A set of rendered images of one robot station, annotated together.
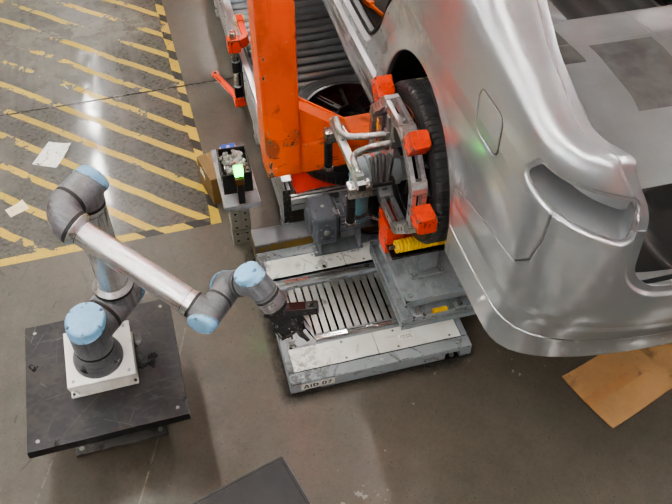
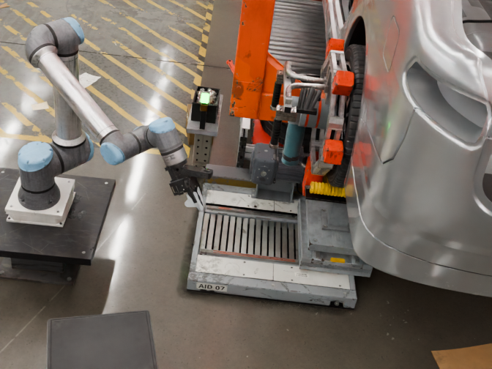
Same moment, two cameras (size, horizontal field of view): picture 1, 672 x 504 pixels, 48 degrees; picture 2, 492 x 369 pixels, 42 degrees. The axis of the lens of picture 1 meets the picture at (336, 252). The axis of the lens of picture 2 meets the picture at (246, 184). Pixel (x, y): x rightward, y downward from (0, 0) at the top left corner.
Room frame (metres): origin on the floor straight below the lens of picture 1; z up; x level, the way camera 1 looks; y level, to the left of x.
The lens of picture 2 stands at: (-0.32, -0.50, 2.33)
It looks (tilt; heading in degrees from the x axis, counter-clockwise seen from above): 36 degrees down; 13
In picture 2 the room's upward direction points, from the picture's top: 8 degrees clockwise
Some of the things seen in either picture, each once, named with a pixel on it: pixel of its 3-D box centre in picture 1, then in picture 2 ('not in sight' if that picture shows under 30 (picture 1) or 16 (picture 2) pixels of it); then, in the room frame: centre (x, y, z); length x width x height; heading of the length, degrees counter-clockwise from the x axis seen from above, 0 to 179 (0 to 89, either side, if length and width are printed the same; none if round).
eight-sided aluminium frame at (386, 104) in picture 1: (395, 166); (326, 114); (2.34, -0.24, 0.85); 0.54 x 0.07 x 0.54; 15
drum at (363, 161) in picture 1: (378, 169); (312, 112); (2.32, -0.17, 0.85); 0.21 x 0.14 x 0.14; 105
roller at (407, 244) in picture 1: (422, 241); (335, 189); (2.25, -0.37, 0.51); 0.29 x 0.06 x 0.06; 105
